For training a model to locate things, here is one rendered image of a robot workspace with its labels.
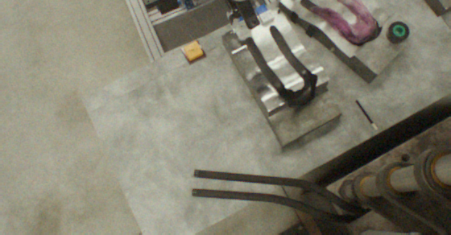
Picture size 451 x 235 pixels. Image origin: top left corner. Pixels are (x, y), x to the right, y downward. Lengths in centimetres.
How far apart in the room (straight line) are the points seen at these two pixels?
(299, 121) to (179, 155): 49
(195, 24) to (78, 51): 81
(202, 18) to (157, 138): 102
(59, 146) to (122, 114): 101
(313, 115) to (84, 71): 162
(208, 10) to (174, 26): 22
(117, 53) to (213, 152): 129
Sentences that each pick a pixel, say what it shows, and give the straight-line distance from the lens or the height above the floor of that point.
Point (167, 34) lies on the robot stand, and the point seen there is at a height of 21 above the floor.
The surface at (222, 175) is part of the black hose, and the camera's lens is 151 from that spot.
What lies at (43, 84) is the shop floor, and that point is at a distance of 278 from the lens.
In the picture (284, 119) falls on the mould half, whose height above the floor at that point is 86.
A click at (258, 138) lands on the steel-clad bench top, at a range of 158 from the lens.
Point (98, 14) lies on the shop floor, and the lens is 284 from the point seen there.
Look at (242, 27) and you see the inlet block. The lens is 158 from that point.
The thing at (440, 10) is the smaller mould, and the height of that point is 85.
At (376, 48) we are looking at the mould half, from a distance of 166.
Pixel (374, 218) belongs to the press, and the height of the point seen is 78.
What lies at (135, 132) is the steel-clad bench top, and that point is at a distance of 164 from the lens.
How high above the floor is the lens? 236
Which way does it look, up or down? 75 degrees down
